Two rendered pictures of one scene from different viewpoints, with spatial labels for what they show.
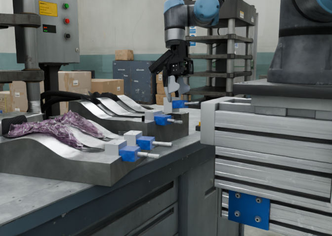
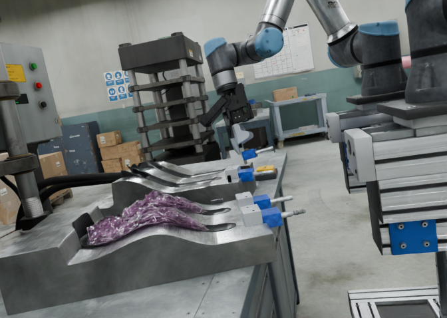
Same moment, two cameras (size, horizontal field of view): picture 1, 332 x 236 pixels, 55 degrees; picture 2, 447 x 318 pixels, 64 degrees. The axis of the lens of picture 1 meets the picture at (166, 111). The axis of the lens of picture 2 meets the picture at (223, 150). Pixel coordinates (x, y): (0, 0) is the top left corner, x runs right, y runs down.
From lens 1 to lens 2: 41 cm
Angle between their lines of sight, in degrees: 20
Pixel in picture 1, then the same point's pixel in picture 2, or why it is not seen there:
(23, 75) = (12, 166)
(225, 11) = (173, 51)
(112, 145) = (254, 213)
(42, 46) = not seen: hidden behind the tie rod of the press
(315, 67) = not seen: outside the picture
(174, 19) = (223, 60)
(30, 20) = (8, 91)
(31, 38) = (12, 114)
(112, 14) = not seen: hidden behind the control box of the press
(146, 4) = (64, 56)
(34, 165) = (167, 267)
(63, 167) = (210, 257)
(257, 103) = (420, 126)
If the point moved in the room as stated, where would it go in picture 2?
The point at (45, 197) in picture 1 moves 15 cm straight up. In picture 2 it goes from (226, 298) to (209, 209)
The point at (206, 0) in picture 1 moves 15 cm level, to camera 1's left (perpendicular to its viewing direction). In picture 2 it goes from (271, 34) to (221, 40)
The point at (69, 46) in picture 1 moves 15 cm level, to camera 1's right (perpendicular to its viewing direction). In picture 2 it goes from (47, 118) to (84, 111)
